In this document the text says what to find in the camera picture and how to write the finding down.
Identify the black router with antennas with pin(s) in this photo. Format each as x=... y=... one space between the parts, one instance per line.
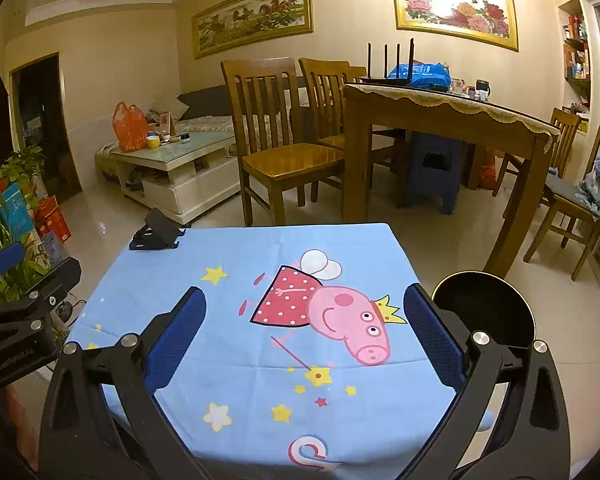
x=390 y=77

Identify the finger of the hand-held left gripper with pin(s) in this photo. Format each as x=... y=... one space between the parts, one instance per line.
x=2 y=259
x=40 y=300

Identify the wooden dining table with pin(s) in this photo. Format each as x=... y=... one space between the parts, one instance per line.
x=430 y=130

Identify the yellow cup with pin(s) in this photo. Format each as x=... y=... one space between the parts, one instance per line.
x=153 y=142

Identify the red gift box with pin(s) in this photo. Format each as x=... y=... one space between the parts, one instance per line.
x=54 y=220

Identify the cream lace table cover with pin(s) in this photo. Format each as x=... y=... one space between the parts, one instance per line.
x=455 y=102

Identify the red bag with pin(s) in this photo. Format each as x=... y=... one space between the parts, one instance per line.
x=489 y=170

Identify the dark sofa cushion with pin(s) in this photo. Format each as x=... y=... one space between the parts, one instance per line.
x=205 y=102

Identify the green potted plant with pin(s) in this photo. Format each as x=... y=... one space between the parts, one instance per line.
x=15 y=180

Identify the blue plastic stool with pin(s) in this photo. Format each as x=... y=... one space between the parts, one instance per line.
x=432 y=175

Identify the clear glass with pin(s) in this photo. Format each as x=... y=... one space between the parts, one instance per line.
x=458 y=87

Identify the black phone stand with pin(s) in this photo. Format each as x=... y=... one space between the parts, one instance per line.
x=155 y=232

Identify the black trash bin gold rim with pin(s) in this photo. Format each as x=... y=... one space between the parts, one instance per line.
x=485 y=305

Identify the wall shelf with goods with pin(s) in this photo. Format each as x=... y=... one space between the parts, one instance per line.
x=575 y=55

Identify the orange plastic bag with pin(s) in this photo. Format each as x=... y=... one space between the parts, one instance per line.
x=129 y=130

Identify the blue cartoon printed cloth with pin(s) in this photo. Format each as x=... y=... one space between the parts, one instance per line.
x=230 y=260

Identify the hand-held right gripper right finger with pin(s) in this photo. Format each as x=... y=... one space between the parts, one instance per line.
x=432 y=340

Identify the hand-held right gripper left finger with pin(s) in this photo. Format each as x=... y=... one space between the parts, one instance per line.
x=177 y=340

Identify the wooden slat-back chair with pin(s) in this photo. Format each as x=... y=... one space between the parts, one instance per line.
x=280 y=160
x=325 y=90
x=562 y=135

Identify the framed floral painting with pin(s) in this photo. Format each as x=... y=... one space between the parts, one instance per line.
x=455 y=7

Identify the blue gift box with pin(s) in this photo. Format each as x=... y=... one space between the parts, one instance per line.
x=12 y=215

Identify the blue plastic bag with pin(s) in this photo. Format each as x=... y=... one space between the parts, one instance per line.
x=422 y=75

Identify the wooden chair with cushion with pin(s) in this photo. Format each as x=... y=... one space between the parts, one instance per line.
x=570 y=200

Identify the white glass-top coffee table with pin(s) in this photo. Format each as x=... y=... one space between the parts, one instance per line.
x=180 y=175

